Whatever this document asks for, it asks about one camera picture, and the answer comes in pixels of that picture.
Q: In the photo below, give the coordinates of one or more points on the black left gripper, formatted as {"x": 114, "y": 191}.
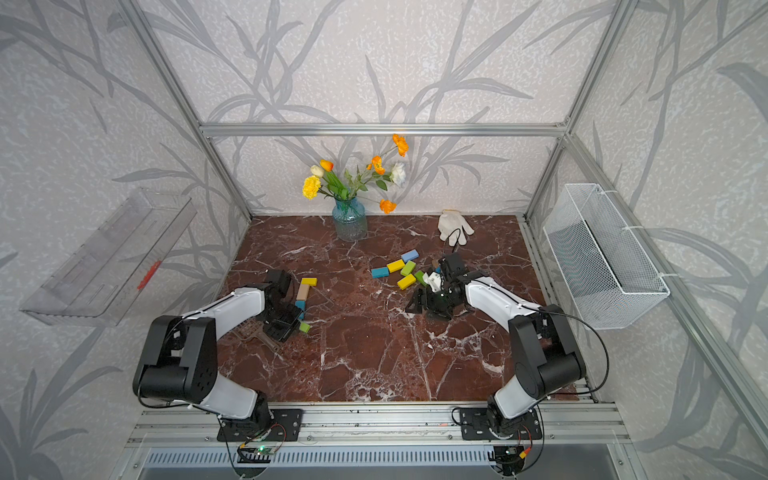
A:
{"x": 284, "y": 334}

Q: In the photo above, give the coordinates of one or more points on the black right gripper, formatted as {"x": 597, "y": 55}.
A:
{"x": 427, "y": 306}

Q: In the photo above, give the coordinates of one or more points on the beige wooden block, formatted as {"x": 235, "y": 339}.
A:
{"x": 303, "y": 292}

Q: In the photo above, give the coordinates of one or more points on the dark teal block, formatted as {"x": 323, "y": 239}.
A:
{"x": 380, "y": 272}

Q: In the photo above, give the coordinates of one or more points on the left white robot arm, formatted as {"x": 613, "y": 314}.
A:
{"x": 179, "y": 361}

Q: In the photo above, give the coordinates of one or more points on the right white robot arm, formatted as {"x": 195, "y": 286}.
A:
{"x": 545, "y": 353}

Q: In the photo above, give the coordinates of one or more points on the light blue block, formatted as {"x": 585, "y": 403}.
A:
{"x": 410, "y": 256}

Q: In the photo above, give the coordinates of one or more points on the white work glove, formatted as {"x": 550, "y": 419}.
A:
{"x": 453, "y": 228}

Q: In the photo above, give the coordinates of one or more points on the blue glass vase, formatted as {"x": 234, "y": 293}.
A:
{"x": 350, "y": 220}

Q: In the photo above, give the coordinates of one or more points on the left green-lit circuit board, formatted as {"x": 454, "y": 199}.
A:
{"x": 257, "y": 454}

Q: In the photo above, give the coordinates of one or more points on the artificial flower bouquet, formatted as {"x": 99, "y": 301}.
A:
{"x": 344, "y": 188}

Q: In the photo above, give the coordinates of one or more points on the right circuit board with connector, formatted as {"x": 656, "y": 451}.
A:
{"x": 508, "y": 461}

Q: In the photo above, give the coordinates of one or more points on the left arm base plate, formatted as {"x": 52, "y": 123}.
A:
{"x": 278, "y": 425}

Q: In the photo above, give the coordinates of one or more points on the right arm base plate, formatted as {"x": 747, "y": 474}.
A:
{"x": 485, "y": 424}

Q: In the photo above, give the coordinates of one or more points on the white wire mesh basket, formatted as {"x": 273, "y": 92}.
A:
{"x": 609, "y": 275}

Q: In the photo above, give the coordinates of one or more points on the clear plastic wall shelf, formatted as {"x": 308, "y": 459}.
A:
{"x": 98, "y": 284}

